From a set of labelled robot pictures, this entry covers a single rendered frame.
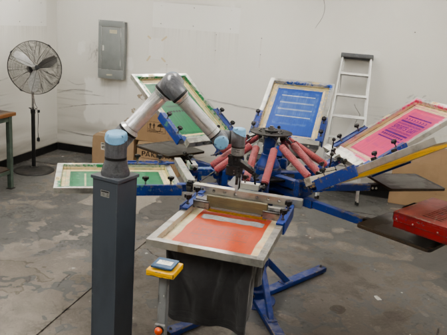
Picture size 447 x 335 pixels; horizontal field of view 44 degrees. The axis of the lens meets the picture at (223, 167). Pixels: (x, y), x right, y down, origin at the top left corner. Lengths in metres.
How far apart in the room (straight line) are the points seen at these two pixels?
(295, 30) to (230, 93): 1.16
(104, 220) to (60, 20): 5.57
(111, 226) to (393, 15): 4.89
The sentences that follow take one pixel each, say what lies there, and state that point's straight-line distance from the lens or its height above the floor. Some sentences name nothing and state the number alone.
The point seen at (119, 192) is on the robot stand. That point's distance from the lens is 2.94.
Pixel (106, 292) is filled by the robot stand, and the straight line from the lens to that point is 3.19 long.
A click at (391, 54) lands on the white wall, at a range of 7.04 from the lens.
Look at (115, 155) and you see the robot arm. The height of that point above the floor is 1.32.
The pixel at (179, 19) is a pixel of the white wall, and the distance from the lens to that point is 7.52.
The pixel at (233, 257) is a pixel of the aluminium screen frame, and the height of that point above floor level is 0.98.
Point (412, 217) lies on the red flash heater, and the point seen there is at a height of 1.10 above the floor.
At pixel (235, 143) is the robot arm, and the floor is 1.39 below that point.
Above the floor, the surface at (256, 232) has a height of 0.96.
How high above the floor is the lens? 2.04
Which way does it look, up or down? 15 degrees down
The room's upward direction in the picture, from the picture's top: 4 degrees clockwise
